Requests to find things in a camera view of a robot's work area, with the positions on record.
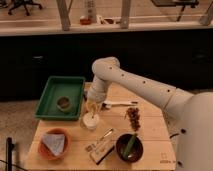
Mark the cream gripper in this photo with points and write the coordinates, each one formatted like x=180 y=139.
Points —
x=90 y=103

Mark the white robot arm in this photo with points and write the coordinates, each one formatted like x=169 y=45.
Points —
x=195 y=111

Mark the white paper cup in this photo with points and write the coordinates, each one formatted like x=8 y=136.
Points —
x=91 y=121

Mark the green tape roll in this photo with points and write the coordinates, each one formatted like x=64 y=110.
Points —
x=64 y=104

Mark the green plastic tray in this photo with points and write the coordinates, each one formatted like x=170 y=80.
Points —
x=58 y=86

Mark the brown grape bunch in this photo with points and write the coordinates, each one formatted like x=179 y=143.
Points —
x=132 y=113

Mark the wooden block box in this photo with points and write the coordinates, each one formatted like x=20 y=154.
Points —
x=101 y=151

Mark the grey folded cloth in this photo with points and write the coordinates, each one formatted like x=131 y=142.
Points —
x=54 y=142

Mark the green cucumber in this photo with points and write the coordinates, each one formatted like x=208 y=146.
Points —
x=129 y=146

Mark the orange bowl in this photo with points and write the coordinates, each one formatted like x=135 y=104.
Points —
x=46 y=153

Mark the dark brown bowl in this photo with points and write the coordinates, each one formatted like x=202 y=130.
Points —
x=136 y=151

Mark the red bowl on shelf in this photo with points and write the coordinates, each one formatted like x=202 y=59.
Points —
x=85 y=21

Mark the black office chair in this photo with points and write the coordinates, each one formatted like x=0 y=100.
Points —
x=18 y=3

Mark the white handled brush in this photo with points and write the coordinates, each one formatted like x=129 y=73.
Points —
x=108 y=104

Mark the black stand post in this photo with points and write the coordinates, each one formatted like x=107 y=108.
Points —
x=9 y=149

